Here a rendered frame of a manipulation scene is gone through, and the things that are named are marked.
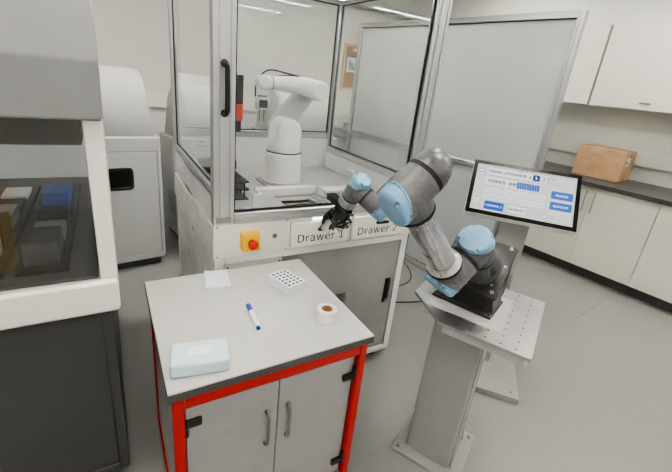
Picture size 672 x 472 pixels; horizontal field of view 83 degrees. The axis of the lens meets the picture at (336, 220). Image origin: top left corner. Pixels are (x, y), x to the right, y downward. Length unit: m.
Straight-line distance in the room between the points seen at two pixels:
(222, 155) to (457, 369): 1.21
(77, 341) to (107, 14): 3.56
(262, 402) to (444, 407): 0.82
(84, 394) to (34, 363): 0.20
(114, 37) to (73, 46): 3.43
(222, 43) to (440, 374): 1.47
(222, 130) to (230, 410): 0.91
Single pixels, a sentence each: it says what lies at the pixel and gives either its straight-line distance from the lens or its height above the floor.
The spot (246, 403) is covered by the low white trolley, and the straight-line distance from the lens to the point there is 1.26.
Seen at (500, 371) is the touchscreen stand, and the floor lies 0.04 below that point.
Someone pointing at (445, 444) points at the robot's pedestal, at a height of 0.14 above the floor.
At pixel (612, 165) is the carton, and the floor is 1.05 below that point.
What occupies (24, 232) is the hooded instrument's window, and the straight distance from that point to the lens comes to 1.26.
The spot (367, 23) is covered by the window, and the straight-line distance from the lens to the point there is 1.71.
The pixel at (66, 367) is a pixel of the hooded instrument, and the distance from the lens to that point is 1.55.
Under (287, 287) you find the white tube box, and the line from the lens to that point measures 1.42.
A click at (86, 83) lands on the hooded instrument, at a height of 1.45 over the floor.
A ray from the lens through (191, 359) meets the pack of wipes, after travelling 1.12.
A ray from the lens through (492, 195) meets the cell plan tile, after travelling 2.13.
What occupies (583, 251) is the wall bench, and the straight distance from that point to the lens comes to 4.29.
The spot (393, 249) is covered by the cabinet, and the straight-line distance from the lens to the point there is 2.06.
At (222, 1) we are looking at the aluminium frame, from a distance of 1.45.
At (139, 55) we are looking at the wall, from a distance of 4.62.
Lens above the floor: 1.52
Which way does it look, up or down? 20 degrees down
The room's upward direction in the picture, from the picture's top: 6 degrees clockwise
